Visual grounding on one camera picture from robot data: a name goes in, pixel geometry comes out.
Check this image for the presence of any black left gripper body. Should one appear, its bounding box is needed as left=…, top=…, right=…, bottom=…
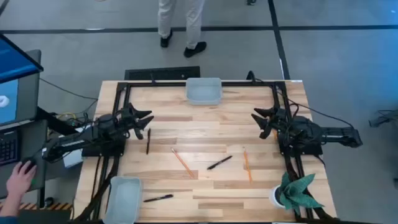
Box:
left=116, top=105, right=145, bottom=141

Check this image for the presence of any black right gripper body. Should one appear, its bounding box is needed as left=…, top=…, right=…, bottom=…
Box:
left=259, top=106, right=292, bottom=140

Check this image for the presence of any person's forearm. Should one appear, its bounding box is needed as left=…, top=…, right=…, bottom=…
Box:
left=0, top=192, right=23, bottom=224

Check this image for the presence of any white box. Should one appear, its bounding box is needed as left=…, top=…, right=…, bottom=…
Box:
left=63, top=149, right=84, bottom=169

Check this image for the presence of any green fabric plant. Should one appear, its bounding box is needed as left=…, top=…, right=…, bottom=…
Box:
left=278, top=172, right=326, bottom=215

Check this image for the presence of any white plant pot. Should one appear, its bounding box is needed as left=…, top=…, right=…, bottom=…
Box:
left=269, top=185, right=285, bottom=208

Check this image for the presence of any person's black shoe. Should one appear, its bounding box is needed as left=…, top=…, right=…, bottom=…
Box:
left=160, top=28, right=174, bottom=49
left=183, top=41, right=208, bottom=58

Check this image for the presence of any grey desk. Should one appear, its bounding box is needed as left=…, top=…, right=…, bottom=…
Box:
left=0, top=119, right=48, bottom=200

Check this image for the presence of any grey bezel monitor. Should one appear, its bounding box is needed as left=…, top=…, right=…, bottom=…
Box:
left=0, top=49, right=42, bottom=128

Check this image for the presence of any black equipment base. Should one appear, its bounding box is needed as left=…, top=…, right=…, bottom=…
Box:
left=368, top=108, right=398, bottom=128

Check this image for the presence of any black computer mouse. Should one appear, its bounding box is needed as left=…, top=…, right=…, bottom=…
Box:
left=20, top=157, right=38, bottom=175

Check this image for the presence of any yellow black hazard strip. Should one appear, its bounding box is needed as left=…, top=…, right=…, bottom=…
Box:
left=0, top=202, right=74, bottom=211

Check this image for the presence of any person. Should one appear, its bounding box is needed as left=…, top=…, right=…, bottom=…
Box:
left=157, top=0, right=208, bottom=58

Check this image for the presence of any black keyboard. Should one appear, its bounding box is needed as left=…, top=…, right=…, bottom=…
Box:
left=0, top=129, right=19, bottom=166

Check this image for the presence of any person's hand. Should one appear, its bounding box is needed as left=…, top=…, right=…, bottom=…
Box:
left=6, top=160, right=37, bottom=200

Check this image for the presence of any blue screen monitor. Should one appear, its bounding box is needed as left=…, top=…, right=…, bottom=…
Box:
left=0, top=33, right=44, bottom=84

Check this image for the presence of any black aluminium frame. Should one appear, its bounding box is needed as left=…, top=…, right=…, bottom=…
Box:
left=74, top=80, right=340, bottom=223

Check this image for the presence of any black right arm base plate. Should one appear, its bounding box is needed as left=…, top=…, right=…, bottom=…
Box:
left=278, top=141, right=324, bottom=157

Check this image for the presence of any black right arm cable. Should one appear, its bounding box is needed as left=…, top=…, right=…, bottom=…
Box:
left=285, top=98, right=355, bottom=129

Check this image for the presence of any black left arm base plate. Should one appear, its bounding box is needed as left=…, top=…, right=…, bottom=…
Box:
left=81, top=142, right=127, bottom=158

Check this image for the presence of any black cable bundle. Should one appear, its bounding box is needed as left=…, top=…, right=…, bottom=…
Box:
left=284, top=155, right=340, bottom=222
left=74, top=155, right=121, bottom=222

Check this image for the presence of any thin black floor cable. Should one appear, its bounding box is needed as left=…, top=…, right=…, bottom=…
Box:
left=39, top=77, right=99, bottom=101

